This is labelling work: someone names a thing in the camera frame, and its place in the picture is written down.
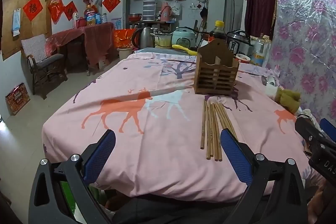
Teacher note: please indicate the grey chair cushion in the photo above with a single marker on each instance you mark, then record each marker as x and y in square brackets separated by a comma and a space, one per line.
[34, 47]

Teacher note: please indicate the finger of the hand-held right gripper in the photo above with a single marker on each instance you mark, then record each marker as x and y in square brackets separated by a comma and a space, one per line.
[328, 129]
[308, 129]

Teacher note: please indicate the person's dark trousers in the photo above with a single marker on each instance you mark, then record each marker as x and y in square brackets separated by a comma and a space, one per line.
[170, 211]

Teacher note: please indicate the blue and white paper packet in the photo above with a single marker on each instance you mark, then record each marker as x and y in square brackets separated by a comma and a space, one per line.
[16, 20]

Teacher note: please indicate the wooden chopstick holder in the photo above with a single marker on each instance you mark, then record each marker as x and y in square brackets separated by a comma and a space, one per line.
[215, 79]

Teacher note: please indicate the orange red gift box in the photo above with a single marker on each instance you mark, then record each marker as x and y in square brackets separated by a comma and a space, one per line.
[123, 39]

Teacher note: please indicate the clear cooking oil bottle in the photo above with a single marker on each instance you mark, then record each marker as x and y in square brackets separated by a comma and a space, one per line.
[260, 53]

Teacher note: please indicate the olive and white plush toy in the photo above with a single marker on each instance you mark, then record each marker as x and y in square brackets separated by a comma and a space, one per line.
[287, 99]

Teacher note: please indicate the floral plastic wall sheet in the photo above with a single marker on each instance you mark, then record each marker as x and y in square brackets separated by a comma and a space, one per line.
[304, 29]

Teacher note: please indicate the pink thermos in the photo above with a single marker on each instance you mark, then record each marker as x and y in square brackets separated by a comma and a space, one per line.
[166, 12]

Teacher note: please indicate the yellow cooking oil jug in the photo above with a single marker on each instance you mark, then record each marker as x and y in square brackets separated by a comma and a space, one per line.
[90, 15]

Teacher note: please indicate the red diamond paper decoration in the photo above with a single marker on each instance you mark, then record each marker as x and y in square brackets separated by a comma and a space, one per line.
[32, 8]
[111, 2]
[70, 11]

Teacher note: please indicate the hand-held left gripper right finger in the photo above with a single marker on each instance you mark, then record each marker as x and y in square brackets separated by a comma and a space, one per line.
[235, 158]

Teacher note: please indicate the red plastic bag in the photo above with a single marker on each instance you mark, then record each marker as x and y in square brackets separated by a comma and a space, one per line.
[55, 7]

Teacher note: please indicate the red and white bowl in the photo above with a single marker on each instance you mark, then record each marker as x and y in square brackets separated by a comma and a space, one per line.
[242, 58]

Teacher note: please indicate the stacked food container tower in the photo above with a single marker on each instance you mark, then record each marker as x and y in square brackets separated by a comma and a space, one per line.
[150, 6]

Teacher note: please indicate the black hanging utensils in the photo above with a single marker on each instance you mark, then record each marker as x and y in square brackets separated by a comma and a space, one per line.
[203, 14]

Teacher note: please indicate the red pot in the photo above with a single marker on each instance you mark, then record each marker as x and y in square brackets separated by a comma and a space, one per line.
[81, 22]

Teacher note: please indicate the white printed bag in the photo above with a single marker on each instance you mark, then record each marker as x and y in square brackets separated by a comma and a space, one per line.
[176, 9]

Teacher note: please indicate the light green rice cooker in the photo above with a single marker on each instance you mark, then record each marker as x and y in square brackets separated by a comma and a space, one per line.
[183, 37]

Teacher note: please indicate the pink deer print tablecloth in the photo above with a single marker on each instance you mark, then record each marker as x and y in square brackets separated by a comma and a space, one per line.
[131, 155]

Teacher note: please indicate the red basin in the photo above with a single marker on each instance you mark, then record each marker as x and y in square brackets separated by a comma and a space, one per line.
[135, 16]

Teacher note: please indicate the white fluffy cloth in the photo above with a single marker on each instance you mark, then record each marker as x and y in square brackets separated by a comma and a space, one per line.
[307, 111]

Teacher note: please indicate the pile of wooden chopsticks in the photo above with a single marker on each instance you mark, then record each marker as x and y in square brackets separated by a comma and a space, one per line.
[211, 129]

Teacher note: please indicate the cream pot with lid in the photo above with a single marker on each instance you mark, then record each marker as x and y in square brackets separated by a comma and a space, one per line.
[162, 40]

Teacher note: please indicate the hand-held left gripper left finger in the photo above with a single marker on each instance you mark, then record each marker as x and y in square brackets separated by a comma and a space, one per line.
[101, 153]

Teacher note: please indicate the white cup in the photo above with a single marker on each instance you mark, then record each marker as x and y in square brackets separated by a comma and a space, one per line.
[270, 81]

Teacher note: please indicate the brown wooden board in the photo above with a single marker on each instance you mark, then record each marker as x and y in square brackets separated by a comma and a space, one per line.
[15, 1]

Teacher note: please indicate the dark sauce bottle yellow cap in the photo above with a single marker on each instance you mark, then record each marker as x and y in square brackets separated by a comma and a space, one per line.
[217, 32]

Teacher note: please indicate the yellow plastic ladle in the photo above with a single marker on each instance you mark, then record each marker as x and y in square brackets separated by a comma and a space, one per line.
[183, 49]

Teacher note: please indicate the wooden armchair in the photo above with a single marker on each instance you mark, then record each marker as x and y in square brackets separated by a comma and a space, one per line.
[44, 69]

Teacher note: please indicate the red covered side table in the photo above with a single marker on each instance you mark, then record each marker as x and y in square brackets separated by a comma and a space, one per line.
[86, 37]

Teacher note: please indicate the steel electric kettle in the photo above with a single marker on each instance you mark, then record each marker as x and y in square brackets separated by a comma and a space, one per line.
[144, 39]

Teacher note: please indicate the red printed carton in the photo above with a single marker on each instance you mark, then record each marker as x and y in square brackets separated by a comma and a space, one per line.
[17, 99]

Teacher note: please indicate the white refrigerator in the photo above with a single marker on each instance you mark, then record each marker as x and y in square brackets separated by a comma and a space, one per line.
[116, 19]

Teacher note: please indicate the silver black pressure cooker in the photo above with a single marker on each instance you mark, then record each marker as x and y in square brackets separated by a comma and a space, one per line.
[239, 41]

